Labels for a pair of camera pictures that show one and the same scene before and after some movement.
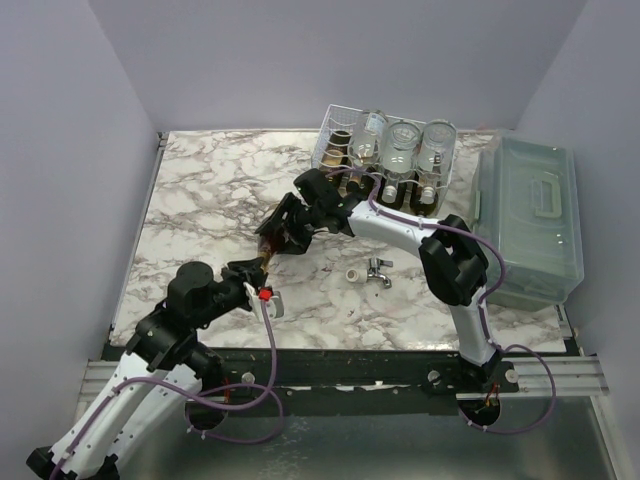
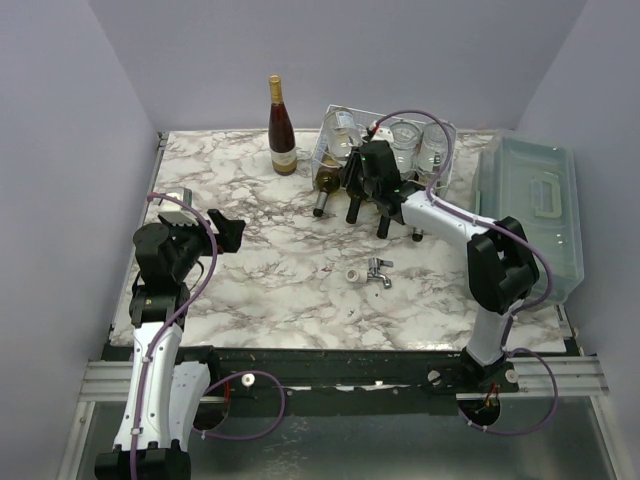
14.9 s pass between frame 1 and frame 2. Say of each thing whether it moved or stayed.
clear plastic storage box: stayed
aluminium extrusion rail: stayed
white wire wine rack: stayed
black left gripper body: moved
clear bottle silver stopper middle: stayed
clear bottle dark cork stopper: moved
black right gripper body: moved
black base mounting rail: stayed
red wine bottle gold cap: moved
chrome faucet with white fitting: stayed
